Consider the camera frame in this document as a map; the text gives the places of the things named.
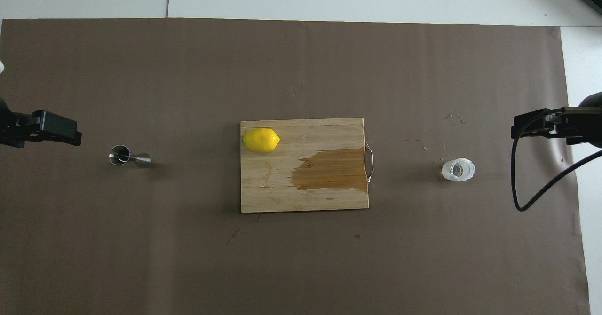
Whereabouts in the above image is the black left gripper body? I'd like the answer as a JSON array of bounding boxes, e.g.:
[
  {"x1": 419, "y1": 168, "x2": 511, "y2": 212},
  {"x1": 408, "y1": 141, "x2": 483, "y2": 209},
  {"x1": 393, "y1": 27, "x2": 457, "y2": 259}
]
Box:
[{"x1": 0, "y1": 96, "x2": 33, "y2": 149}]

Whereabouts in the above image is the steel double jigger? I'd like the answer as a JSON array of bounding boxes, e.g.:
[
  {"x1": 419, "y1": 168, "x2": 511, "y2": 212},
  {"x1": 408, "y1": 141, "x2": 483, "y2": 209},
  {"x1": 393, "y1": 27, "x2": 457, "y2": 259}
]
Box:
[{"x1": 109, "y1": 145, "x2": 152, "y2": 169}]

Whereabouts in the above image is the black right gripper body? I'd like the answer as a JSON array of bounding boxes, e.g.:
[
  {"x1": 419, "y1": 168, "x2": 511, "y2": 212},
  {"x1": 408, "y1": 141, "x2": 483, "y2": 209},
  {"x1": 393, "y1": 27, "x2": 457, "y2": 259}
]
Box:
[{"x1": 564, "y1": 92, "x2": 602, "y2": 149}]

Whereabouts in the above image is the brown paper mat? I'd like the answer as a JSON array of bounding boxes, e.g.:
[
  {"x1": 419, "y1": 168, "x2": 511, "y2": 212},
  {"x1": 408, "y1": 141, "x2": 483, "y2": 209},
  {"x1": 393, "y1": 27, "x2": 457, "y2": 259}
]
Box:
[{"x1": 0, "y1": 18, "x2": 591, "y2": 315}]

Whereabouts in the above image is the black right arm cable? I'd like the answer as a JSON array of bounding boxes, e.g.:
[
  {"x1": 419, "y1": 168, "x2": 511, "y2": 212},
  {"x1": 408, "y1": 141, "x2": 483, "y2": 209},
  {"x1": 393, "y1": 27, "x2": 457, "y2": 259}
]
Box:
[{"x1": 511, "y1": 112, "x2": 602, "y2": 212}]

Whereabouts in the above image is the yellow lemon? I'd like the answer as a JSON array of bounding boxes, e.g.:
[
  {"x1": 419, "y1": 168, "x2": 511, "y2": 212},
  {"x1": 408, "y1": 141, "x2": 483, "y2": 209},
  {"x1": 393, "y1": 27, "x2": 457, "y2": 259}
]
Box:
[{"x1": 242, "y1": 128, "x2": 281, "y2": 154}]

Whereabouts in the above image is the wooden cutting board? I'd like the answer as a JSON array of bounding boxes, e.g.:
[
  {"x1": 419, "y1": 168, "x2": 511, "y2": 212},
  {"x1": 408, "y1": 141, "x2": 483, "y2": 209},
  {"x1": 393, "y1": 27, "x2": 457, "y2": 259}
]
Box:
[{"x1": 240, "y1": 118, "x2": 375, "y2": 213}]

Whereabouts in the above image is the clear textured cup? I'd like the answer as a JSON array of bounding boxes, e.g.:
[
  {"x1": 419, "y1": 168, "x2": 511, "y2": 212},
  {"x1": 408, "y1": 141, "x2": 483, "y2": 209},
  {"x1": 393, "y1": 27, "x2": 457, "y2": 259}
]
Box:
[{"x1": 441, "y1": 158, "x2": 475, "y2": 182}]

